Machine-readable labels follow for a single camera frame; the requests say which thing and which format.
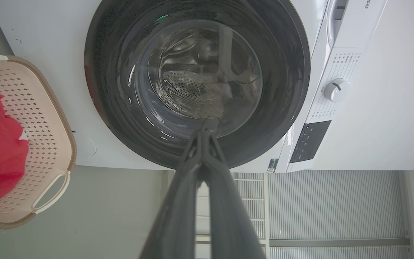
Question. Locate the white round control dial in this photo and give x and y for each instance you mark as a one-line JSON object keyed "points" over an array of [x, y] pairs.
{"points": [[336, 90]]}

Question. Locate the black touch control panel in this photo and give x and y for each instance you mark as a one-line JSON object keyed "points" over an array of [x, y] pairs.
{"points": [[309, 141]]}

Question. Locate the black round washer door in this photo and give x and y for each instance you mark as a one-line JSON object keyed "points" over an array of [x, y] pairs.
{"points": [[196, 79]]}

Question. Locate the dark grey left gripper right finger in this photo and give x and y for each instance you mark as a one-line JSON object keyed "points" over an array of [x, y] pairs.
{"points": [[228, 216]]}

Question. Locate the white front-load washing machine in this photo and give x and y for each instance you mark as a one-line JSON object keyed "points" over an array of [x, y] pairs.
{"points": [[372, 108]]}

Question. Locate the white detergent drawer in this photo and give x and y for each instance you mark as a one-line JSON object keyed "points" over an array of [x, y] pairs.
{"points": [[354, 25]]}

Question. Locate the beige perforated laundry basket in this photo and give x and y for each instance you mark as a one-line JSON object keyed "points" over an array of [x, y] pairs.
{"points": [[45, 144]]}

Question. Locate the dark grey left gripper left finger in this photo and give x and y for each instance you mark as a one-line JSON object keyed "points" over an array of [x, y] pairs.
{"points": [[178, 212]]}

